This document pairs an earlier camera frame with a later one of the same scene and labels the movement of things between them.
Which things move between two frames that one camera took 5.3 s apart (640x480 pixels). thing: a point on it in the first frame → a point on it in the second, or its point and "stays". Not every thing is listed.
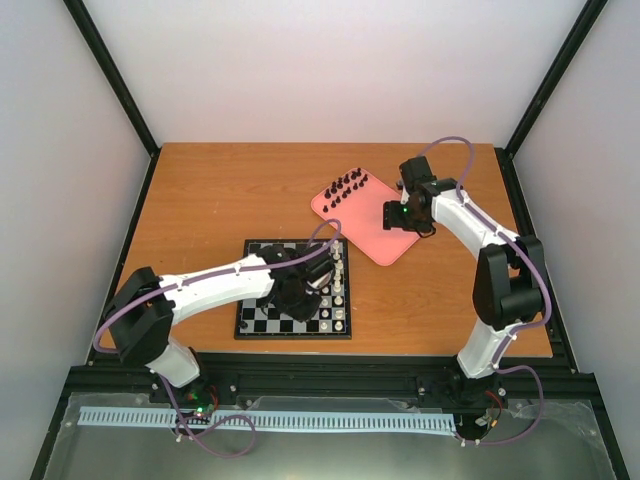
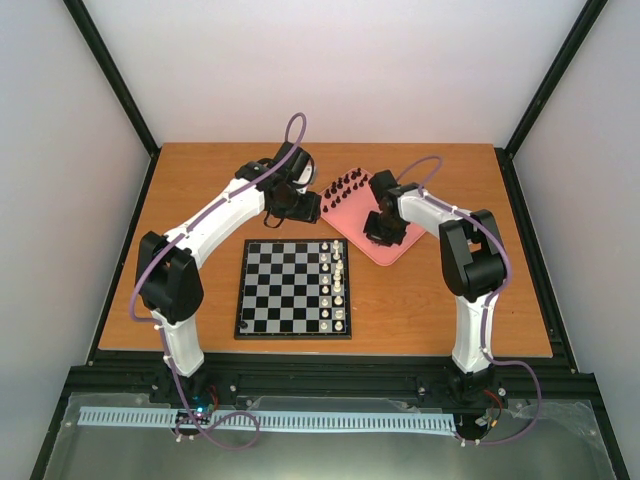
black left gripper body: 296,305 → 294,210
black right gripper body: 406,219 → 384,230
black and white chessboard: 333,320 stays
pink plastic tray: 354,207 stays
